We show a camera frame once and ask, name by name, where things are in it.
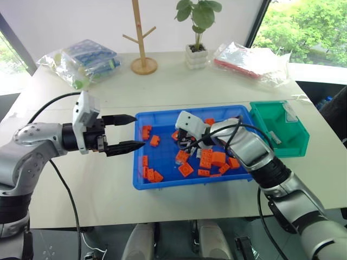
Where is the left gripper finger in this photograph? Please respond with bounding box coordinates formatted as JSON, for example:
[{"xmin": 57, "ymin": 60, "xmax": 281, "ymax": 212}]
[
  {"xmin": 104, "ymin": 140, "xmax": 146, "ymax": 158},
  {"xmin": 101, "ymin": 114, "xmax": 138, "ymax": 127}
]

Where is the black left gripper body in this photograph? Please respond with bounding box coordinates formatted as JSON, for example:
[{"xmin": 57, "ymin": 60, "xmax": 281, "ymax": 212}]
[{"xmin": 83, "ymin": 116, "xmax": 109, "ymax": 154}]

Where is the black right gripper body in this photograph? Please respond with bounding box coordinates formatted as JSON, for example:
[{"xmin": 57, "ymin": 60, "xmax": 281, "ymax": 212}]
[{"xmin": 184, "ymin": 129, "xmax": 204, "ymax": 148}]

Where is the blue plastic bin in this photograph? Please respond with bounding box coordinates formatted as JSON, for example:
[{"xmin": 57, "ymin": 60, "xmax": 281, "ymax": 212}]
[{"xmin": 132, "ymin": 105, "xmax": 257, "ymax": 192}]

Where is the green plastic bin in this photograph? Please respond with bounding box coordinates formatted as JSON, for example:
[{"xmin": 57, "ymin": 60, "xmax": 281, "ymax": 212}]
[{"xmin": 248, "ymin": 100, "xmax": 311, "ymax": 159}]

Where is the large orange toy brick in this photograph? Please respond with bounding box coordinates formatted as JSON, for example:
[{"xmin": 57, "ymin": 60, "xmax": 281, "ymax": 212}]
[{"xmin": 199, "ymin": 148, "xmax": 214, "ymax": 170}]

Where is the plastic bag with blue parts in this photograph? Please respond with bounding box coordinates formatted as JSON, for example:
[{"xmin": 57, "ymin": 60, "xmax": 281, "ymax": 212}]
[{"xmin": 36, "ymin": 38, "xmax": 123, "ymax": 91}]

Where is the wooden branch stand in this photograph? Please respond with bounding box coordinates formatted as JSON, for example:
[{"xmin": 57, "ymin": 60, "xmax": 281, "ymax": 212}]
[{"xmin": 122, "ymin": 0, "xmax": 159, "ymax": 75}]

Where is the white plant pot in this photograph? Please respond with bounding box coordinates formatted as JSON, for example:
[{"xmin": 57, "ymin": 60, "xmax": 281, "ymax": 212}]
[{"xmin": 185, "ymin": 43, "xmax": 209, "ymax": 71}]

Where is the plastic bag with red parts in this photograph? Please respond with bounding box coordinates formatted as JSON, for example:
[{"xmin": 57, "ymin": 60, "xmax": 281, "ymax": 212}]
[{"xmin": 209, "ymin": 41, "xmax": 291, "ymax": 88}]

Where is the grey rounded shape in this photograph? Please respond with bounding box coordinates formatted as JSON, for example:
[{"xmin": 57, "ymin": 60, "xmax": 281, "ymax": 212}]
[{"xmin": 197, "ymin": 218, "xmax": 234, "ymax": 260}]

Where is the green leafy plant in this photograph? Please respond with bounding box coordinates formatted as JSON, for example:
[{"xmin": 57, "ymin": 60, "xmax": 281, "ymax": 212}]
[{"xmin": 173, "ymin": 0, "xmax": 223, "ymax": 52}]

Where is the dark rounded object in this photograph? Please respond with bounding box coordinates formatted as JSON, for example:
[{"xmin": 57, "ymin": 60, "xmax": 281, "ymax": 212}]
[{"xmin": 319, "ymin": 86, "xmax": 347, "ymax": 154}]

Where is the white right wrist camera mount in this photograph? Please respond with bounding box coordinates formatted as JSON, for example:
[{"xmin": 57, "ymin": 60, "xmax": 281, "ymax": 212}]
[{"xmin": 175, "ymin": 110, "xmax": 210, "ymax": 139}]

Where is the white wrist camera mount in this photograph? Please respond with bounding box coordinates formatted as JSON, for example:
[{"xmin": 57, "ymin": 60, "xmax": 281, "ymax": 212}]
[
  {"xmin": 72, "ymin": 90, "xmax": 101, "ymax": 155},
  {"xmin": 175, "ymin": 110, "xmax": 210, "ymax": 139}
]

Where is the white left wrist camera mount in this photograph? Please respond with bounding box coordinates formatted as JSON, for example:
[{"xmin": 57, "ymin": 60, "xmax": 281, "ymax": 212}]
[{"xmin": 72, "ymin": 90, "xmax": 101, "ymax": 155}]

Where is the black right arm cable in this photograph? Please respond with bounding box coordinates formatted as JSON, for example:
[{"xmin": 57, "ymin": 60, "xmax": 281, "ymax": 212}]
[{"xmin": 187, "ymin": 115, "xmax": 290, "ymax": 260}]

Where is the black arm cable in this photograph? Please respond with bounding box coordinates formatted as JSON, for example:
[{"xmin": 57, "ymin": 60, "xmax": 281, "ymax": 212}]
[
  {"xmin": 27, "ymin": 91, "xmax": 83, "ymax": 260},
  {"xmin": 187, "ymin": 115, "xmax": 290, "ymax": 260}
]

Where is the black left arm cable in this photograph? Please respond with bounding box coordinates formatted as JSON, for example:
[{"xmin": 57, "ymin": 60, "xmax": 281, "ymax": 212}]
[{"xmin": 27, "ymin": 91, "xmax": 83, "ymax": 260}]

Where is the thin white wire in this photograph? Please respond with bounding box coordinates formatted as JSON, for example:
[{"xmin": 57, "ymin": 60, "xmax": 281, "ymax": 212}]
[{"xmin": 80, "ymin": 232, "xmax": 107, "ymax": 257}]

